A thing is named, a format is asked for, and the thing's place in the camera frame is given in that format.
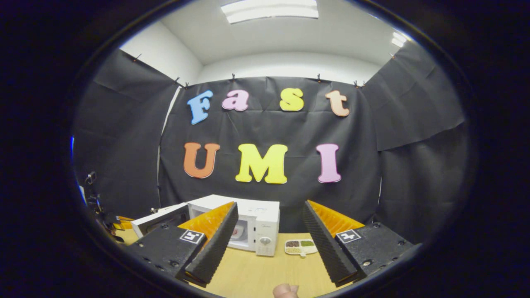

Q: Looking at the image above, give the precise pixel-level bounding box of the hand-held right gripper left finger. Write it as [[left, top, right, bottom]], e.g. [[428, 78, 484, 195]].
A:
[[124, 201, 239, 288]]

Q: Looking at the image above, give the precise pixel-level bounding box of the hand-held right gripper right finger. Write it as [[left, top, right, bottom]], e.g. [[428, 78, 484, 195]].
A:
[[302, 199, 415, 288]]

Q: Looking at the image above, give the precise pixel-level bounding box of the white square plate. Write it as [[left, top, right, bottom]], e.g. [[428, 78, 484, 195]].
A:
[[229, 226, 249, 242]]

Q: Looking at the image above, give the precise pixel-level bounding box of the white microwave oven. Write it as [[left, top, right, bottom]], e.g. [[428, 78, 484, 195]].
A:
[[131, 194, 281, 257]]

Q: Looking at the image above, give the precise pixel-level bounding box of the white divided bean dish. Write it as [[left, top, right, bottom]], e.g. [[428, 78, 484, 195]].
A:
[[284, 239, 319, 258]]

